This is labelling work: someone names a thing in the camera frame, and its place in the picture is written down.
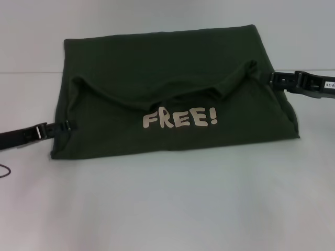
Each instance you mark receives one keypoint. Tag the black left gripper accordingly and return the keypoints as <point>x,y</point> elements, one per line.
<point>18,138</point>

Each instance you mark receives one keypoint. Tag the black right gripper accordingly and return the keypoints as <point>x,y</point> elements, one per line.
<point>314,86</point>

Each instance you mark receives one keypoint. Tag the dark green shirt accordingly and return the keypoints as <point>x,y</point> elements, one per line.
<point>117,65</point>

